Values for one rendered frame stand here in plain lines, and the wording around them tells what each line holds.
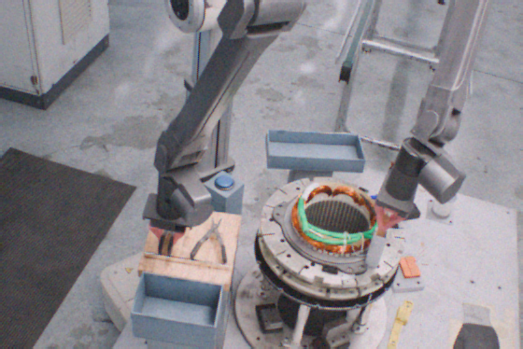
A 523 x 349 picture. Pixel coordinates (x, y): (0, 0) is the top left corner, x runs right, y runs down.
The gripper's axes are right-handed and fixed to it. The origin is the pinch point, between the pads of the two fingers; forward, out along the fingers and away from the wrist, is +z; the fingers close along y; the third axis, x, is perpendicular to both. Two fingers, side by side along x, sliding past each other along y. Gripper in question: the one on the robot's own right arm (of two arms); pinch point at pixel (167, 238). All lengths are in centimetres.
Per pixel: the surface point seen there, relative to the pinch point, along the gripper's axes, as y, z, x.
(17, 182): -94, 119, 110
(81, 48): -95, 106, 213
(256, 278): 21.4, 27.5, 15.2
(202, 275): 8.5, 1.2, -6.8
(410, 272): 63, 25, 24
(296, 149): 25.3, 5.8, 42.4
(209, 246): 8.8, 1.5, 1.3
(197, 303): 8.5, 8.7, -8.7
